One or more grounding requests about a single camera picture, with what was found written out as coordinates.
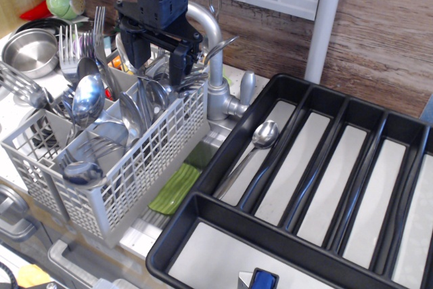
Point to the grey metal post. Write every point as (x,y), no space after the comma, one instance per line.
(324,22)

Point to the large steel spoon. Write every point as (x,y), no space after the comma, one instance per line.
(88,101)

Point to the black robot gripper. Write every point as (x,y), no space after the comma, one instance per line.
(163,23)

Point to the steel spoon bowl front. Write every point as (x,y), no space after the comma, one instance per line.
(83,173)

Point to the green toy apple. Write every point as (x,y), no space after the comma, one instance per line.
(61,9)

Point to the white plastic fork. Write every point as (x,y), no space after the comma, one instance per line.
(69,52)

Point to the red toy pepper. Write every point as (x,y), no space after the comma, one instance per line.
(40,11)

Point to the grey plastic cutlery basket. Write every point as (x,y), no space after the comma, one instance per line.
(132,175)

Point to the silver toy faucet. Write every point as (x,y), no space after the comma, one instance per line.
(221,103)

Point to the steel spoon in tray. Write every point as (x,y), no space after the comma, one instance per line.
(263,137)

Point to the tall steel fork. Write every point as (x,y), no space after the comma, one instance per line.
(99,51)

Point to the blue object at bottom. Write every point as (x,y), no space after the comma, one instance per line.
(263,279)

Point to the round steel pan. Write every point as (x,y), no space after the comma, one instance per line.
(34,52)

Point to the black cutlery tray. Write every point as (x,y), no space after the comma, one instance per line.
(342,199)

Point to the steel slotted spatula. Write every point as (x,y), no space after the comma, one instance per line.
(23,87)

